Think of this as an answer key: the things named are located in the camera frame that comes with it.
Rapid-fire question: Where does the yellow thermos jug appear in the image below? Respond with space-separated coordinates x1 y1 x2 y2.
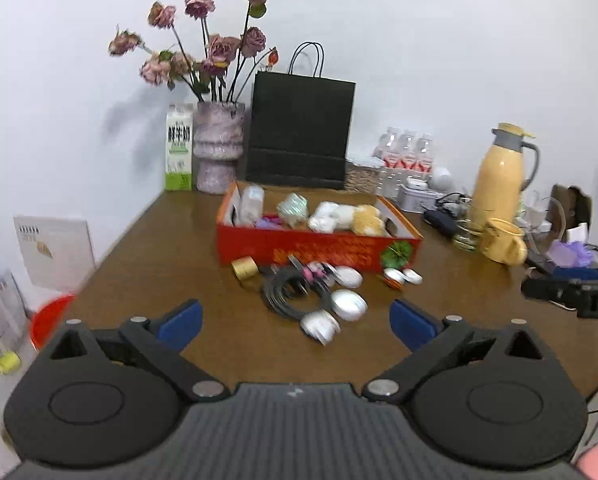
466 122 540 233

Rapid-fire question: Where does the black phone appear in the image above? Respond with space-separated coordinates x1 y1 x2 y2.
524 252 555 273

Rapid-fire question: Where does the white leaning board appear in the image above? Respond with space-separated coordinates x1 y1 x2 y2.
14 215 97 293

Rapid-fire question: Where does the brown wooden desktop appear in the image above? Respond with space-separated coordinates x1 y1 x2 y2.
64 182 598 401

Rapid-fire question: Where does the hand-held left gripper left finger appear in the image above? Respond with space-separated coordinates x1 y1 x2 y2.
38 299 236 402

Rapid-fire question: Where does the small orange round tin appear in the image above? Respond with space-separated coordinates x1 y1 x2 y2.
379 267 406 290

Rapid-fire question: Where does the iridescent ball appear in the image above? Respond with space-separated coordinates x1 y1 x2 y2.
276 194 310 228

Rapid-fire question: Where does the white tin box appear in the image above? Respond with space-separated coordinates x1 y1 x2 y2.
395 183 437 213

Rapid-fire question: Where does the black paper bag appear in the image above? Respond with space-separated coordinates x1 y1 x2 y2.
245 42 356 191

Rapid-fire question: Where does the white charger plug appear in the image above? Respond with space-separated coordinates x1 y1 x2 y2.
524 200 552 233

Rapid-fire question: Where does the yellow white plush toy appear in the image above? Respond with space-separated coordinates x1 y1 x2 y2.
309 201 387 237

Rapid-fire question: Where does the purple marbled vase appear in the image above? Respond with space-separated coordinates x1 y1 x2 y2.
193 101 246 195

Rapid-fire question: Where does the clear cotton swab box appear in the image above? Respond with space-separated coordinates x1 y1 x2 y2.
239 185 266 226

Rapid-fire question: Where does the black handheld device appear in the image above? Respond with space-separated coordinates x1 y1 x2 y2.
423 207 460 238

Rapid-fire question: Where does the brown paper bag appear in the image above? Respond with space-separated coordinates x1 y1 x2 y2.
549 183 594 243

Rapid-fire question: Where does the red bucket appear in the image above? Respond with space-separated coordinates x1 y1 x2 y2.
30 294 77 351

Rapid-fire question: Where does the black cable coil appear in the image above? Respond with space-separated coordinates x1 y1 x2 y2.
261 265 335 321

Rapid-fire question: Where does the gold tape roll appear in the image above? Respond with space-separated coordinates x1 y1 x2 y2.
230 255 260 280

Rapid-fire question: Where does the large round silver tin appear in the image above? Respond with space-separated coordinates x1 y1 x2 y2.
330 288 369 322

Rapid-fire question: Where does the clear snack jar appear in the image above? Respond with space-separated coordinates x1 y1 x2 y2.
344 156 385 193

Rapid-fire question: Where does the white round speaker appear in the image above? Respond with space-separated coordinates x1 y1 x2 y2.
429 166 454 192

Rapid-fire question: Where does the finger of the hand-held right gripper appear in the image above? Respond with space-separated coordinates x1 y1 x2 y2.
520 266 598 308

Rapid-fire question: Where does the red cardboard box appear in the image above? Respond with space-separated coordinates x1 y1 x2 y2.
215 181 424 275

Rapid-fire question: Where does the clear water bottle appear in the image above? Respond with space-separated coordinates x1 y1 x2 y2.
374 127 399 168
396 130 419 171
415 133 436 173

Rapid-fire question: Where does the yellow mug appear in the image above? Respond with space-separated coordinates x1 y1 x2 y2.
480 218 528 266

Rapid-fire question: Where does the pink black hair clip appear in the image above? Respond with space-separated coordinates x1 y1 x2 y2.
286 255 337 286

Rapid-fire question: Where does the green white milk carton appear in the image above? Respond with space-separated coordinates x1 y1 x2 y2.
165 104 195 192

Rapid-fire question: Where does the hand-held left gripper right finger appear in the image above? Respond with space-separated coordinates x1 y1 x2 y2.
361 298 560 403

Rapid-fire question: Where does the purple plastic bag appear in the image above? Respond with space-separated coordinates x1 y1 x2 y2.
546 240 592 268

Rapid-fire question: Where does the dried rose bouquet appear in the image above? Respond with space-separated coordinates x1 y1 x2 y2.
108 0 280 103

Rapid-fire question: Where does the clear drinking glass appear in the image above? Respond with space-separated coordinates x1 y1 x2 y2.
452 205 482 252

